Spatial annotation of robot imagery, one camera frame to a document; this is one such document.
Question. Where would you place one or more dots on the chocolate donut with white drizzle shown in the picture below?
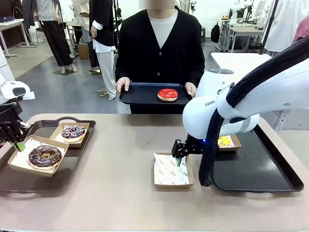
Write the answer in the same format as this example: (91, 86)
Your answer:
(79, 135)

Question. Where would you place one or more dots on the person's right hand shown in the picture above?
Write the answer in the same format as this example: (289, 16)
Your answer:
(123, 82)

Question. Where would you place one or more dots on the chocolate donut with sprinkles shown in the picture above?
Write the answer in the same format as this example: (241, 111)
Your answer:
(36, 159)

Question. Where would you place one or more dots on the mannequin in black jacket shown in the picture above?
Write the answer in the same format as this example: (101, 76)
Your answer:
(103, 29)

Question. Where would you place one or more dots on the mannequin in beige clothes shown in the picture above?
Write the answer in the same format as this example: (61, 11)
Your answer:
(83, 14)

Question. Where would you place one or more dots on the mannequin in grey top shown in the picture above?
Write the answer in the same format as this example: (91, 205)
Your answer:
(55, 41)

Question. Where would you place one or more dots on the person's left hand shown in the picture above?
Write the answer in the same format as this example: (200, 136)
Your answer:
(191, 89)

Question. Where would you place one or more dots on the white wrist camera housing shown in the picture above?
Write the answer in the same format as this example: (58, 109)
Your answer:
(18, 91)

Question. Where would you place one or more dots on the black plastic serving tray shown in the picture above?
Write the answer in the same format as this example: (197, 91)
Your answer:
(253, 169)

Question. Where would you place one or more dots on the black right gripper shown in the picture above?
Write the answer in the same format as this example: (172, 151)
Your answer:
(196, 148)

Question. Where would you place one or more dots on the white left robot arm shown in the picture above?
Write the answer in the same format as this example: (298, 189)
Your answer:
(4, 67)

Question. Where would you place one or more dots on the brown plastic serving tray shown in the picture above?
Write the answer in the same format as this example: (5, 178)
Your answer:
(72, 157)

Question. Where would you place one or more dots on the grey plastic stool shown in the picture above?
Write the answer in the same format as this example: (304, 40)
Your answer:
(203, 33)

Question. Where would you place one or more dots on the pink hanging garment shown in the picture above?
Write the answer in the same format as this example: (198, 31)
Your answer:
(303, 29)

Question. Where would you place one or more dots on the large white side table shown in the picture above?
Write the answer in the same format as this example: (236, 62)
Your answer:
(241, 60)

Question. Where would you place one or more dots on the person in black cardigan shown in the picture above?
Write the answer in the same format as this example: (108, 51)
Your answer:
(144, 48)

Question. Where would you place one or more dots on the white background work table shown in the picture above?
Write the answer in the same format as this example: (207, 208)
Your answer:
(9, 24)

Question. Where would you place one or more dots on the black backpack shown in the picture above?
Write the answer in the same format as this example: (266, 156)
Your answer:
(215, 33)

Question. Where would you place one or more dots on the cardboard carton on floor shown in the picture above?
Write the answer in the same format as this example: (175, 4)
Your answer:
(83, 50)

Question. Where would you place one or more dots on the person's left forearm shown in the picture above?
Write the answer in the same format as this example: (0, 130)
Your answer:
(196, 72)

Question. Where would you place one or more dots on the yellow glazed donut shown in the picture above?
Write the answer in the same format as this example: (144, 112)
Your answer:
(224, 141)

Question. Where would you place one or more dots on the grey metal frame table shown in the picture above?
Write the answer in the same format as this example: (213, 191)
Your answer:
(248, 30)

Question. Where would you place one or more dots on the black garment rack pole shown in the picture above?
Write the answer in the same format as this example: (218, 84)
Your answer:
(266, 31)

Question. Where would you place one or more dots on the white hanging garment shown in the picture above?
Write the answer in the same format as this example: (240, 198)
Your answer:
(282, 24)

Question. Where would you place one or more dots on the dark navy hand-held tray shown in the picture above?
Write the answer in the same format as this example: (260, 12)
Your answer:
(140, 95)

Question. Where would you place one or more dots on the person's right forearm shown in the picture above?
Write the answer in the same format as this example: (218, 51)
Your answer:
(122, 70)

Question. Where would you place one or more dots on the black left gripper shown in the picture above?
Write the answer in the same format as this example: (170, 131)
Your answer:
(7, 120)

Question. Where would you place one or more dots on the red glazed donut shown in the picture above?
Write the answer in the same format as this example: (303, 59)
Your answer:
(162, 95)

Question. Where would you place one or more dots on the kraft cardboard box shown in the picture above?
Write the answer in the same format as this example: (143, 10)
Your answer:
(70, 144)
(236, 145)
(31, 171)
(173, 186)

